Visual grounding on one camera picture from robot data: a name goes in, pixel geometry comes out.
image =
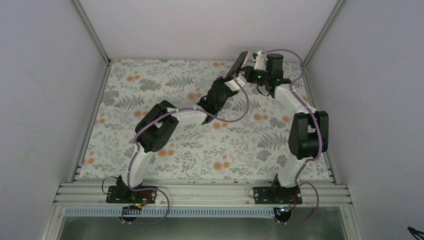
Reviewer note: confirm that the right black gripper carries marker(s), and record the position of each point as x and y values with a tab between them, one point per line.
248	70

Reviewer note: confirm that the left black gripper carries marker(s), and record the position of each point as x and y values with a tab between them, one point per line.
220	79

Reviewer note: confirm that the black smartphone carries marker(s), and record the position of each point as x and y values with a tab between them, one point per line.
237	64

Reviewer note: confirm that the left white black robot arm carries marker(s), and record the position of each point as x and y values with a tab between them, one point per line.
155	130

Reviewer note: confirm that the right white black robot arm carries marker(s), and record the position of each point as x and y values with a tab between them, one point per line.
308	136

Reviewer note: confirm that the floral patterned table mat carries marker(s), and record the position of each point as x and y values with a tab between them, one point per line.
249	141

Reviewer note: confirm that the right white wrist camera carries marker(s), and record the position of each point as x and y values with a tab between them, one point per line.
259	60

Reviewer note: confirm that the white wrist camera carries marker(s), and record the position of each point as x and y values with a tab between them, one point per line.
259	60
237	83

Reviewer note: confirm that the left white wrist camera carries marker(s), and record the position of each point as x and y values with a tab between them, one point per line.
237	83

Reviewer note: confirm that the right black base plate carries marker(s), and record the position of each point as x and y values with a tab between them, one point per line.
268	195

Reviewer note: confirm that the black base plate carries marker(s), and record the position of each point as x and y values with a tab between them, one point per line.
268	195
115	195

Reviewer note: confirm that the slotted grey cable duct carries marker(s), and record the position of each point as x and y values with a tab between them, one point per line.
173	212

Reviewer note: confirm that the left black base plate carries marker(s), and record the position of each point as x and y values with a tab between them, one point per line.
115	195

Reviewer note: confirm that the aluminium frame rail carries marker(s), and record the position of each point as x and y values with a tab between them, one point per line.
203	194

